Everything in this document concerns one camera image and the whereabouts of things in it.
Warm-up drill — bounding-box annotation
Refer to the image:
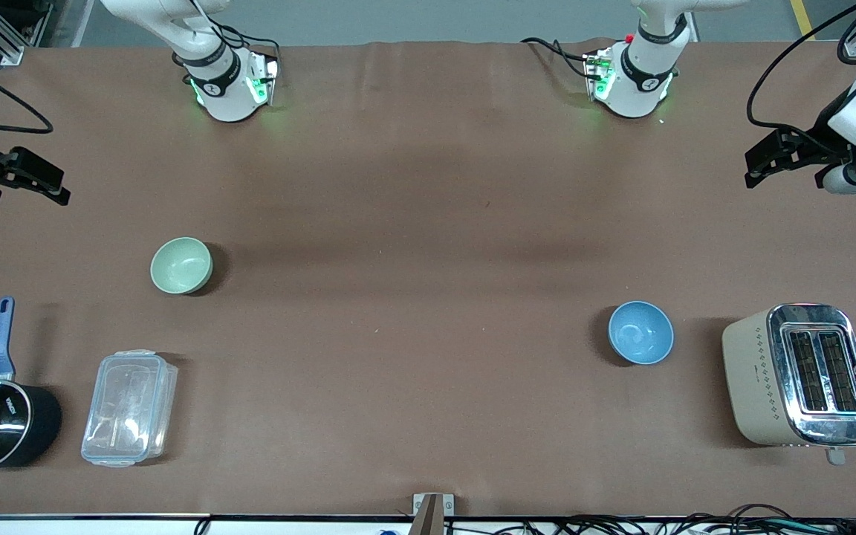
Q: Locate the beige chrome toaster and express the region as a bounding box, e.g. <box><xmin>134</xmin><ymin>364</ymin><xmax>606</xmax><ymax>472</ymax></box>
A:
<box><xmin>722</xmin><ymin>302</ymin><xmax>856</xmax><ymax>467</ymax></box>

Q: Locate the brown table cloth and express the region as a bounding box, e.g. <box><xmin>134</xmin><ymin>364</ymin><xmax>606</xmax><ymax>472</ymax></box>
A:
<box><xmin>0</xmin><ymin>39</ymin><xmax>856</xmax><ymax>519</ymax></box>

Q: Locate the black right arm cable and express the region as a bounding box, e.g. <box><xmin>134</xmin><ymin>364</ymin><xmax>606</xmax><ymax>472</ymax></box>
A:
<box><xmin>0</xmin><ymin>55</ymin><xmax>54</xmax><ymax>135</ymax></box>

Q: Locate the clear plastic lidded container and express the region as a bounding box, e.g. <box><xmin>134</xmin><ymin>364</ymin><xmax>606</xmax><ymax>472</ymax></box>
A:
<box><xmin>80</xmin><ymin>349</ymin><xmax>179</xmax><ymax>469</ymax></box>

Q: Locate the black base cable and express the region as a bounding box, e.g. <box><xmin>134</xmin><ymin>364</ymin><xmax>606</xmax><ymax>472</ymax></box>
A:
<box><xmin>189</xmin><ymin>0</ymin><xmax>282</xmax><ymax>84</ymax></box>
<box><xmin>520</xmin><ymin>36</ymin><xmax>594</xmax><ymax>80</ymax></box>

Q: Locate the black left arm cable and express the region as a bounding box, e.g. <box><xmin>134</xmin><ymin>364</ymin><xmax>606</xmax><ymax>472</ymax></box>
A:
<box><xmin>746</xmin><ymin>0</ymin><xmax>856</xmax><ymax>136</ymax></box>

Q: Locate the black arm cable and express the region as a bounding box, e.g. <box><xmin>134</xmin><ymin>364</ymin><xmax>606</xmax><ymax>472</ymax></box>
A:
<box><xmin>746</xmin><ymin>0</ymin><xmax>856</xmax><ymax>136</ymax></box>
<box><xmin>0</xmin><ymin>55</ymin><xmax>54</xmax><ymax>135</ymax></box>

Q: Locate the blue bowl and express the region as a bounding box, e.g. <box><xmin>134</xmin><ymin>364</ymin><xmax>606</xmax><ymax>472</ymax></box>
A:
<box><xmin>608</xmin><ymin>300</ymin><xmax>675</xmax><ymax>366</ymax></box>

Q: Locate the green bowl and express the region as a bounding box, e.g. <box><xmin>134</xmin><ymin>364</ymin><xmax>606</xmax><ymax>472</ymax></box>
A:
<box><xmin>150</xmin><ymin>237</ymin><xmax>214</xmax><ymax>295</ymax></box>

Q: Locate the black pot blue handle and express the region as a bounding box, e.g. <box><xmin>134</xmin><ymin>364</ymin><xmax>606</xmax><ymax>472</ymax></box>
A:
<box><xmin>0</xmin><ymin>296</ymin><xmax>63</xmax><ymax>474</ymax></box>

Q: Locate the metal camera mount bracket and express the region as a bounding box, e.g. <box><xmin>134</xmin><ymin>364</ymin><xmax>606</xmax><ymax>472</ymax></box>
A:
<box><xmin>412</xmin><ymin>492</ymin><xmax>455</xmax><ymax>535</ymax></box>

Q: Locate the black floor cable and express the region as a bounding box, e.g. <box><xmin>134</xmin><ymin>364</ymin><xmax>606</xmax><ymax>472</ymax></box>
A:
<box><xmin>547</xmin><ymin>514</ymin><xmax>696</xmax><ymax>535</ymax></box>
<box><xmin>684</xmin><ymin>503</ymin><xmax>856</xmax><ymax>535</ymax></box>

